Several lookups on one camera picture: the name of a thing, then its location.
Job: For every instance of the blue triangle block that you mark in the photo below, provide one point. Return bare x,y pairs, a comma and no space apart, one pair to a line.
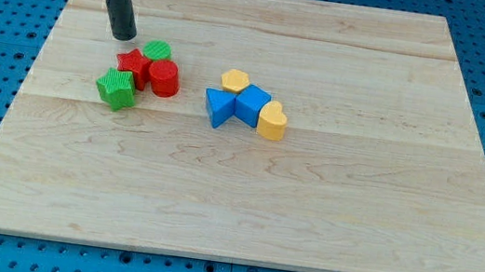
220,106

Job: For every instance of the blue cube block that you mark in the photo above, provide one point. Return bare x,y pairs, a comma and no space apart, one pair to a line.
249,103

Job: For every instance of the red star block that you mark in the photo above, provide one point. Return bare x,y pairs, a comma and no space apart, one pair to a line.
135,62

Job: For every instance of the green cylinder block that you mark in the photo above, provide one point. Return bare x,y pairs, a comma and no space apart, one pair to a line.
157,50

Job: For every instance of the yellow hexagon block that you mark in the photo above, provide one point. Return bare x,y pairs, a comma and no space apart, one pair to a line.
235,81

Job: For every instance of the yellow heart block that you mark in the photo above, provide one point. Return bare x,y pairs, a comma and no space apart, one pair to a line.
272,121

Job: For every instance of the red cylinder block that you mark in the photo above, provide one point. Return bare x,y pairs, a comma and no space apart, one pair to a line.
164,78

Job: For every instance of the light wooden board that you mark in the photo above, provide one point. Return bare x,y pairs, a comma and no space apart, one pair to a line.
380,169

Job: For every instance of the green star block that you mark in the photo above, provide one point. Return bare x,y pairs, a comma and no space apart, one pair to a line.
117,88

